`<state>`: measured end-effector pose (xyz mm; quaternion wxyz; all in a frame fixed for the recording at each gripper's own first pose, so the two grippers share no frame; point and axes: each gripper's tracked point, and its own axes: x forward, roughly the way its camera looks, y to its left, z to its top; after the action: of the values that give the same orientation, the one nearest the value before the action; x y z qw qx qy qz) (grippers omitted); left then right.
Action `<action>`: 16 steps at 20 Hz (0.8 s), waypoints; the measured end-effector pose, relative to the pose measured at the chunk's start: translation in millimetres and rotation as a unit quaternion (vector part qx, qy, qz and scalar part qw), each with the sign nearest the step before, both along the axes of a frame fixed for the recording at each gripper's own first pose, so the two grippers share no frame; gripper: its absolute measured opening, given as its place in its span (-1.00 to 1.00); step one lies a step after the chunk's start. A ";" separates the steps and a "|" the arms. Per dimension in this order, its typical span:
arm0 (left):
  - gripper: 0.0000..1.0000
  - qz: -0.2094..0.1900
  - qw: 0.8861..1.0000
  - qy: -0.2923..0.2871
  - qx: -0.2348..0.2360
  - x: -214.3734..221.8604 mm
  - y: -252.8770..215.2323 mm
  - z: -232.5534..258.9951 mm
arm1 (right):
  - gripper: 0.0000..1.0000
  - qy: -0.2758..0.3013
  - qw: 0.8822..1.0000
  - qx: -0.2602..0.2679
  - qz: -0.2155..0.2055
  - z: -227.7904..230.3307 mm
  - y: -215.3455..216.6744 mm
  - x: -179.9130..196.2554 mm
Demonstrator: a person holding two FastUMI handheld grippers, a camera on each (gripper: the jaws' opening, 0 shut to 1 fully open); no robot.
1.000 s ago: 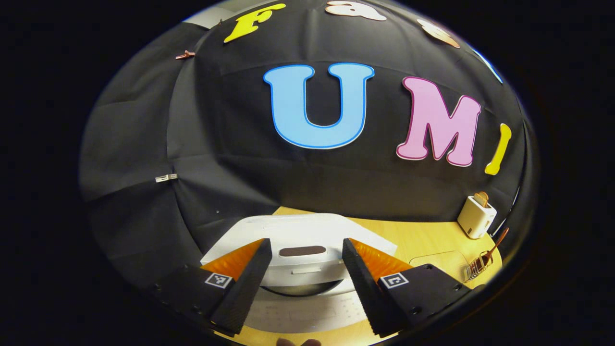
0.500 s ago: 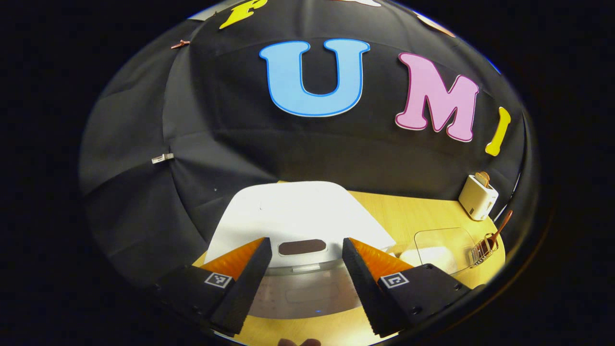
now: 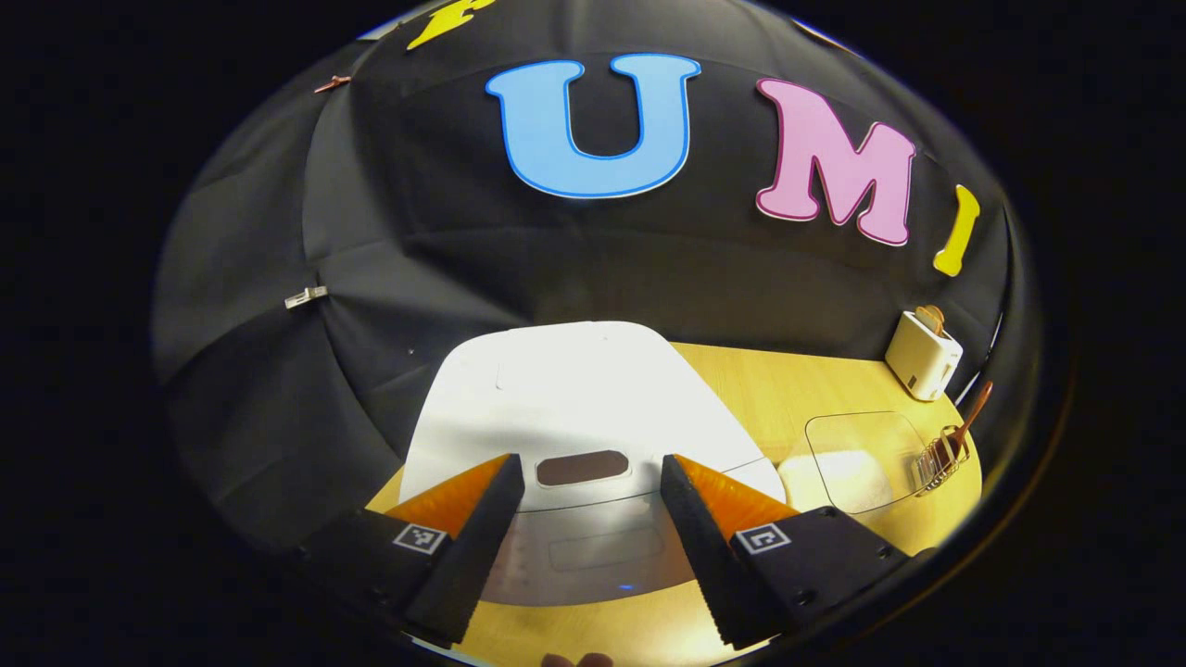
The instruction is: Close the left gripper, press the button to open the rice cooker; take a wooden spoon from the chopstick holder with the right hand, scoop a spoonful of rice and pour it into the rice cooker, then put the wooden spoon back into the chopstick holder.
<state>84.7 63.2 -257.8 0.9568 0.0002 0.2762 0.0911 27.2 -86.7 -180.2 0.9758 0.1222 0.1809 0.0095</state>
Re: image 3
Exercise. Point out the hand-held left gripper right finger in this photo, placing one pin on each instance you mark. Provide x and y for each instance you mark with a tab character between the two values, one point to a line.
704	547

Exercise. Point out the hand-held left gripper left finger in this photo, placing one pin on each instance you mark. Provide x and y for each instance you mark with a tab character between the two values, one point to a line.
482	547

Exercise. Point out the white rice cooker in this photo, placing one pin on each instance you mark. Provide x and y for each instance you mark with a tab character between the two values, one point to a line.
574	389

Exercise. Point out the brown wooden spoon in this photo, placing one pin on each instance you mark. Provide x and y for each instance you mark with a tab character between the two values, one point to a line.
973	417

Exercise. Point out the white toaster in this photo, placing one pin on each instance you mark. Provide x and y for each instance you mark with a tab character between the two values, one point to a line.
922	361

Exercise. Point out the white cloth clip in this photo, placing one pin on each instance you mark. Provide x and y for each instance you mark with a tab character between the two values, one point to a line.
306	297

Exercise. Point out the toast bread slice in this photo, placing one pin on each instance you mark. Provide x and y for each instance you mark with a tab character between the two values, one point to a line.
931	320

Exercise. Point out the black backdrop cloth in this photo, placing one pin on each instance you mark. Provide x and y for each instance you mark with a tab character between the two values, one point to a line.
371	232

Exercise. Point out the copper cloth clip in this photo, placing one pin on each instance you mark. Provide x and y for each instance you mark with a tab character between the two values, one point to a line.
332	83

